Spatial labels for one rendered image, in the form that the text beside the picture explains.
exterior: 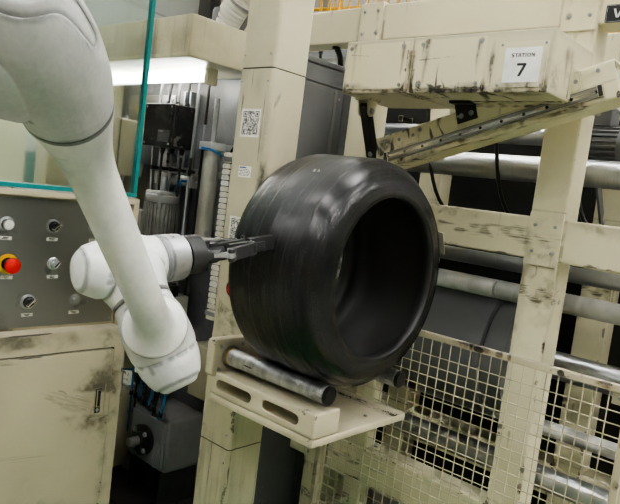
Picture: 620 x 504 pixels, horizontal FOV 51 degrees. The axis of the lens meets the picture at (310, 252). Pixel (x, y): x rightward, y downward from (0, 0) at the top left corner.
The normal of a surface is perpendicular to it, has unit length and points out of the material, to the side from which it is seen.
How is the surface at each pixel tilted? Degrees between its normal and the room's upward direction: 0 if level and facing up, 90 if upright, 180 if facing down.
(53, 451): 90
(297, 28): 90
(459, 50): 90
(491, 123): 90
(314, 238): 75
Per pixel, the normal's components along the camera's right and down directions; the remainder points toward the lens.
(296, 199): -0.48, -0.58
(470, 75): -0.67, -0.01
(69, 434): 0.73, 0.15
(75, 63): 0.76, 0.57
